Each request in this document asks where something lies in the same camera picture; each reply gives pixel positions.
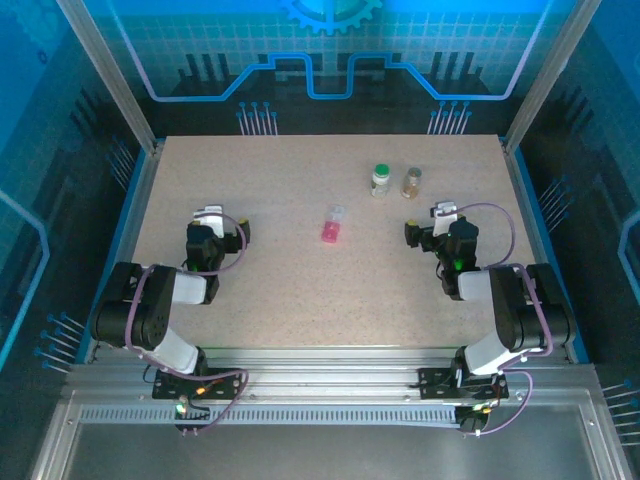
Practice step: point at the clear bottle with sticker lid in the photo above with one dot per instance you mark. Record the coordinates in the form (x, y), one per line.
(412, 185)

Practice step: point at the white bottle with green cap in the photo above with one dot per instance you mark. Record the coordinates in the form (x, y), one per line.
(381, 180)

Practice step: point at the pink and clear pill organizer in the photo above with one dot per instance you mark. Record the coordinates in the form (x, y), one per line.
(331, 232)

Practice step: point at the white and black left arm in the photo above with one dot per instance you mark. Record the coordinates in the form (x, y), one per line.
(190, 289)

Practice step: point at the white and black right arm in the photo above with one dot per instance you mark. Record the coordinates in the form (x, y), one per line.
(475, 286)

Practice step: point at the blue table edge strip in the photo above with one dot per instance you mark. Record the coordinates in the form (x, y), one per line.
(541, 225)
(131, 200)

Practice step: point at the black connector box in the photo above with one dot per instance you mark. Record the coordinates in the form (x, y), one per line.
(192, 412)
(472, 420)

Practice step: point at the brushed metal panel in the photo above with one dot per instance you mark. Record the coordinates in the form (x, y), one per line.
(325, 455)

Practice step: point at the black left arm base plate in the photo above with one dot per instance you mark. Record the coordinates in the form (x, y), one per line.
(225, 382)

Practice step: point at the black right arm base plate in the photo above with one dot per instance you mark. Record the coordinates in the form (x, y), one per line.
(435, 382)

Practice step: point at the aluminium mounting rail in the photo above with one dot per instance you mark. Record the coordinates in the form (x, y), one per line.
(325, 370)

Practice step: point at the aluminium corner post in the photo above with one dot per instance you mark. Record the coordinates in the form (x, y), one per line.
(115, 85)
(550, 75)

